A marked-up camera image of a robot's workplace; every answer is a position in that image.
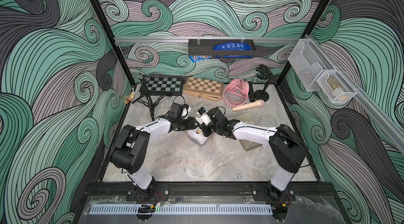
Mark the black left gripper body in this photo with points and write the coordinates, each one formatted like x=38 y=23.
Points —
x=182 y=125

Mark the clear wall bin large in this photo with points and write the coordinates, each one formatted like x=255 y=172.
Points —
x=307 y=64

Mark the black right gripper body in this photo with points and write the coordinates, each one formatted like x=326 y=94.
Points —
x=212 y=127

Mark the black green chessboard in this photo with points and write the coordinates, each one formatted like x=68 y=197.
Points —
x=165 y=86

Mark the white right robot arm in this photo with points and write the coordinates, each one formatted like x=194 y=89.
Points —
x=288 y=148

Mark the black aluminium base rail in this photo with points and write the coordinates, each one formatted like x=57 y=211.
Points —
x=166 y=190

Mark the pink mesh food cover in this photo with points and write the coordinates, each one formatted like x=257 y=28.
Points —
x=236 y=93

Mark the white slotted cable duct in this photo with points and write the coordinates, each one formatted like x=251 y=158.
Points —
x=185 y=209

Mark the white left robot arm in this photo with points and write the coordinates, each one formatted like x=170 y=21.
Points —
x=129 y=150

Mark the wooden chessboard box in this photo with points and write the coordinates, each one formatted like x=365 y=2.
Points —
x=203 y=88

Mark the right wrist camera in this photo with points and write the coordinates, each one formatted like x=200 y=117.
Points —
x=203 y=118

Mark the black tripod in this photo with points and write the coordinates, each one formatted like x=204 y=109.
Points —
x=145 y=97

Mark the blue plastic package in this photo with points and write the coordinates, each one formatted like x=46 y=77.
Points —
x=232 y=47

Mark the white tissue box lid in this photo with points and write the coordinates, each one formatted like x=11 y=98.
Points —
x=198 y=136

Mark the black remote control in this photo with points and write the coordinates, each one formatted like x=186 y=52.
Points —
x=251 y=94

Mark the clear wall bin small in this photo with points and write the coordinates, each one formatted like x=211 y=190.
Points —
x=336 y=87

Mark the black wall shelf basket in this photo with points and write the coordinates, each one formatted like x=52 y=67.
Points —
x=204 y=47

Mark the wooden pestle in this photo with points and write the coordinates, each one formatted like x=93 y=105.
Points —
x=257 y=103

